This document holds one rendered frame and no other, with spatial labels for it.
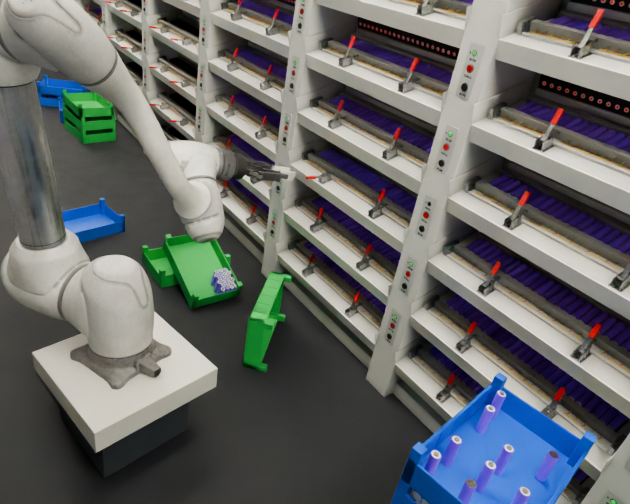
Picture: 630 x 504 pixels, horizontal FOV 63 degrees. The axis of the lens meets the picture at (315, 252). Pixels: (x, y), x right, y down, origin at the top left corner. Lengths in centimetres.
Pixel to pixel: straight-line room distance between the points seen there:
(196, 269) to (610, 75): 154
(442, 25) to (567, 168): 47
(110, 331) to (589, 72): 115
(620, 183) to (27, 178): 120
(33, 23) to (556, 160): 101
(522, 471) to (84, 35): 109
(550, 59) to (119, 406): 120
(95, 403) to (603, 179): 119
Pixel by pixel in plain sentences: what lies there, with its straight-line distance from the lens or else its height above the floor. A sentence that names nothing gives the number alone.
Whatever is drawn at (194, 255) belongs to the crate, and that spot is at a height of 9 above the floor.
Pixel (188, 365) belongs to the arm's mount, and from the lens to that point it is 139.
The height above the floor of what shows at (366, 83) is 91.
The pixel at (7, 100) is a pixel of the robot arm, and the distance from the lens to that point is 119.
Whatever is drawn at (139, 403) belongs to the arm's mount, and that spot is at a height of 26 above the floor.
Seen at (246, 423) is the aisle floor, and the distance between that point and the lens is 162.
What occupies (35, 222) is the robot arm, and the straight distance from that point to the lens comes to 130.
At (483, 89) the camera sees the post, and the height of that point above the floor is 101.
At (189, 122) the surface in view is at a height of 36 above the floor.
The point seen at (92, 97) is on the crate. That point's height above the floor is 18.
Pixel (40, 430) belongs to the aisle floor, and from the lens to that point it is 165.
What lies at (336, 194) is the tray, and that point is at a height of 54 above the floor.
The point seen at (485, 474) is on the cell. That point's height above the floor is 53.
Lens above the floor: 123
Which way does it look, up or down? 30 degrees down
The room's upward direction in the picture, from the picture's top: 11 degrees clockwise
